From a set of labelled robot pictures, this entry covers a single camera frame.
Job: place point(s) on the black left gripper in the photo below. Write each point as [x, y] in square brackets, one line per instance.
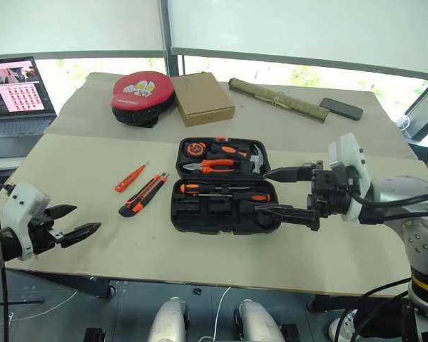
[43, 233]

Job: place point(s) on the small black floor object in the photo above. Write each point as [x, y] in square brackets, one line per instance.
[198, 291]

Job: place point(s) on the rolled green bamboo mat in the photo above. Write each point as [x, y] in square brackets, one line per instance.
[281, 99]

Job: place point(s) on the white roller blind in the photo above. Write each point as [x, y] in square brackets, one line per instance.
[306, 28]
[75, 25]

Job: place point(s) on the red black boxing pad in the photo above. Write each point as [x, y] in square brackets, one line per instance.
[139, 92]

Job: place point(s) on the grey laptop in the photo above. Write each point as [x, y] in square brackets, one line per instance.
[14, 107]

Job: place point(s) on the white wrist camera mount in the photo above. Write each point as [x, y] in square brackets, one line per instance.
[346, 149]
[19, 203]

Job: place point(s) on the black robot foot part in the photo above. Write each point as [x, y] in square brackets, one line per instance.
[94, 335]
[290, 333]

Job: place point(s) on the orange voltage tester pen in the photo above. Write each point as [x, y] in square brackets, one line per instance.
[130, 178]

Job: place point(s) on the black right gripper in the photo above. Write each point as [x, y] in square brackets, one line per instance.
[330, 194]

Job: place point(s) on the beige cardboard sheet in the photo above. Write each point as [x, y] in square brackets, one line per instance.
[289, 132]
[164, 256]

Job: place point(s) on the orange black screwdriver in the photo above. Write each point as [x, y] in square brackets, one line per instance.
[255, 197]
[190, 187]

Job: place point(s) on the black smartphone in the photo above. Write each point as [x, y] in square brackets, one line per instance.
[340, 108]

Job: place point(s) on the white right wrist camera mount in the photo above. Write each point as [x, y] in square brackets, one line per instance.
[346, 149]

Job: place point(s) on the grey window pillar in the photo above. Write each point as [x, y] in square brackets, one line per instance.
[171, 35]

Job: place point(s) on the orange black tape measure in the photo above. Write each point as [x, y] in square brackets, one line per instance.
[196, 148]

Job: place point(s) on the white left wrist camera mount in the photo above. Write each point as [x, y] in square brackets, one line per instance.
[19, 203]

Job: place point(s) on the white shoe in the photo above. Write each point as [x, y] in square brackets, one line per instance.
[339, 327]

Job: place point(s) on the black plastic tool case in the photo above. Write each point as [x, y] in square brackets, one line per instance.
[199, 221]

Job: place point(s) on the brown cardboard box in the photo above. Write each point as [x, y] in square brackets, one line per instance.
[203, 98]

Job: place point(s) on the orange black utility knife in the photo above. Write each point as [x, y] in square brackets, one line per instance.
[142, 197]

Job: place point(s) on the silver rounded robot knee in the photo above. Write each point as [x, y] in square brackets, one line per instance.
[169, 320]
[257, 320]

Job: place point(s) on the white charger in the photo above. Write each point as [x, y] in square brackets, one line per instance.
[403, 123]

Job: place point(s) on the dark slanted window frame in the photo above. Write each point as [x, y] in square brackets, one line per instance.
[422, 110]

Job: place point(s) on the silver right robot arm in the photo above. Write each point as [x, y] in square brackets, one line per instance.
[413, 221]

